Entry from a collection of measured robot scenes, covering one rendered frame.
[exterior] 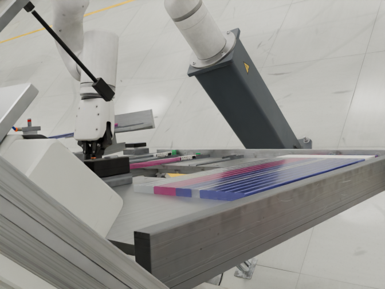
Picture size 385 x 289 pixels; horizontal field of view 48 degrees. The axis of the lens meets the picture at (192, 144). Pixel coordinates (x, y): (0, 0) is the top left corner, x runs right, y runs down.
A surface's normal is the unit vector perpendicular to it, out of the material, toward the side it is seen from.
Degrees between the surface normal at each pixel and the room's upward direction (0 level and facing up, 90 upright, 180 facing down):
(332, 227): 0
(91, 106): 29
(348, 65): 0
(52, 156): 90
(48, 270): 90
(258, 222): 90
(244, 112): 90
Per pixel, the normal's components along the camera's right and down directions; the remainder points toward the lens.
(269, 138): -0.20, 0.76
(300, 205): 0.77, 0.00
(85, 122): -0.64, -0.09
